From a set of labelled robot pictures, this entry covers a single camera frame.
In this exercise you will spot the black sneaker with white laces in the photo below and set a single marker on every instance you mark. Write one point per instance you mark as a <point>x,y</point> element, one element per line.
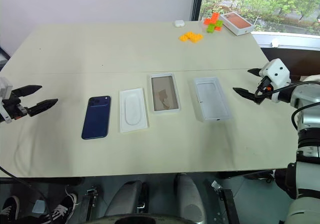
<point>61,209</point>
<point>10,209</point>

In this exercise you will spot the white phone box base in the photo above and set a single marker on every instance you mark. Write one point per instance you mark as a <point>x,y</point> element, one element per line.
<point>163,94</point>

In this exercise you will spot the small white object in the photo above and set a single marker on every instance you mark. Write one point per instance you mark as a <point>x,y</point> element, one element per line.
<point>275,44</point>

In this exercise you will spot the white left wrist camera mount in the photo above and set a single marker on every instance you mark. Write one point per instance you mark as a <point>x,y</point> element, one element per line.
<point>5,86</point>

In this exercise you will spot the green building block piece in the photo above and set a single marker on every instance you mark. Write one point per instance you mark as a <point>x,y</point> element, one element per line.
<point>215,26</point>

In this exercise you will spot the orange building block piece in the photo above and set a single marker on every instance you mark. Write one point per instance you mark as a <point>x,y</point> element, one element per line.
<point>212,18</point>

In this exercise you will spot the white window sill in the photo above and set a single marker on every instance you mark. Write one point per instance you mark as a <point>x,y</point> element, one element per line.
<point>290,40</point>

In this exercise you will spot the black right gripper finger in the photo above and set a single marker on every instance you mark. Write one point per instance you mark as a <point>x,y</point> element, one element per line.
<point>255,72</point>
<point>246,94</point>

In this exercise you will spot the white paper insert tray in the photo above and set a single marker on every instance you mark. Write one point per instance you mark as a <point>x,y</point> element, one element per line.
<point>133,109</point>

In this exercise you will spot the dark brown furniture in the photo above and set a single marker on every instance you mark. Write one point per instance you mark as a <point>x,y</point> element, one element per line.
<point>295,59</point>

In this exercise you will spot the grey rounded shape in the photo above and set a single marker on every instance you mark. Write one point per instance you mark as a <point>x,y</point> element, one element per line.
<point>123,199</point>
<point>191,199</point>

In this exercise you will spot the white paper sheet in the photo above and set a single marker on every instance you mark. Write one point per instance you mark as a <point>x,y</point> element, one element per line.
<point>39,206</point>

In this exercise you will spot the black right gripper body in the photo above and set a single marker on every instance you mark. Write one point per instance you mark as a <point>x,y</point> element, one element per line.
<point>262,94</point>

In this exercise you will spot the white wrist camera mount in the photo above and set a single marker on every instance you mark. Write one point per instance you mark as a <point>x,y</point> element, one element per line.
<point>5,86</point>
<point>275,71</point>

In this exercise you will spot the dark blue smartphone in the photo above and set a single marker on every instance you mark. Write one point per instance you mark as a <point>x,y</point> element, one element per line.
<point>96,119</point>

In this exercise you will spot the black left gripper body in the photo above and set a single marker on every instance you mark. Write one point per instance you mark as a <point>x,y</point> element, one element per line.
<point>13,108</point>

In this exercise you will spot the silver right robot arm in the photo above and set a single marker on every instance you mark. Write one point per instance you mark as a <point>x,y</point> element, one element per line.
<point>308,96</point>

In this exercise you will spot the yellow building block piece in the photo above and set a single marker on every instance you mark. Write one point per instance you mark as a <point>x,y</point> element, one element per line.
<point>191,37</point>

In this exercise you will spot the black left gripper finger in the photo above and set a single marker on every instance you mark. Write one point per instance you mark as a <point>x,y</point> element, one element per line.
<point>41,106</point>
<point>27,89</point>

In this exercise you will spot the white earbuds case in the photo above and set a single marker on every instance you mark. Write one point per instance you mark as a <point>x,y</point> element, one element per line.
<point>179,23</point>

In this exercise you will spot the white box with orange picture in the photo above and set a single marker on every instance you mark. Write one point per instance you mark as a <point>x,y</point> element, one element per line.
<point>237,24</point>

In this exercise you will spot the black window frame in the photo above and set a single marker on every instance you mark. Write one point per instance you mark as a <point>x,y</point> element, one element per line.
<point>196,2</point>

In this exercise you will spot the white phone box lid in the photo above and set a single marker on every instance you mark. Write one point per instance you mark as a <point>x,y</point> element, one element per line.
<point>212,99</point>

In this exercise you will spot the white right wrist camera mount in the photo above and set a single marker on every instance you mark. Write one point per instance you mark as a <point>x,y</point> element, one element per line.
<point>275,71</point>

